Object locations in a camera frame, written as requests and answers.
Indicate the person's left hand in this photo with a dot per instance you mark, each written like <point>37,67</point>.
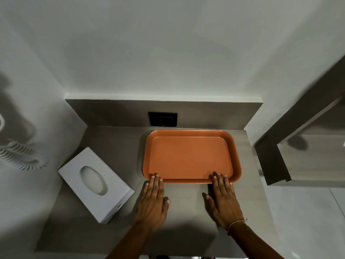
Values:
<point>151,207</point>

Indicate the person's right hand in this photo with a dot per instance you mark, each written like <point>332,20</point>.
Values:
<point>225,204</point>

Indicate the person's left thumb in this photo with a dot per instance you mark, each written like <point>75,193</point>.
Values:
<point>166,204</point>

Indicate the person's right middle finger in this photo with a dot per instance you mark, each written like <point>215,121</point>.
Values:
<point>222,183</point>

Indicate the person's left middle finger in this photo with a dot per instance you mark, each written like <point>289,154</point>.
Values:
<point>156,184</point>

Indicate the person's right little finger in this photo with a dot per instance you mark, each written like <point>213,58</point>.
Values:
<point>232,190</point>

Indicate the person's right thumb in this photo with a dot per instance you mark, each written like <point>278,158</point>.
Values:
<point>208,201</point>

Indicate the person's left little finger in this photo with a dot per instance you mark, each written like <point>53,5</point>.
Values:
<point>146,189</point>

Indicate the person's right forearm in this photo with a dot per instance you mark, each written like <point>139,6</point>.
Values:
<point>256,244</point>

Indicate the person's left forearm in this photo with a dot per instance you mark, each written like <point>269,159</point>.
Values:
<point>129,244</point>

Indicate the orange plastic tray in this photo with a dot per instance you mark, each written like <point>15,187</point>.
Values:
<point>188,156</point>

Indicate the white tissue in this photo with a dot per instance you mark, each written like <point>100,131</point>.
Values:
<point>93,180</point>

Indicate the white tissue box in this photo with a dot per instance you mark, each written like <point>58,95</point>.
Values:
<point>80,202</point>

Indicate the grey wooden cabinet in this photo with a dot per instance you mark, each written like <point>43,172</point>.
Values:
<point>310,148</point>

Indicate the black wall socket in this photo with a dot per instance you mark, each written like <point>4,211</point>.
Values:
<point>163,119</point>

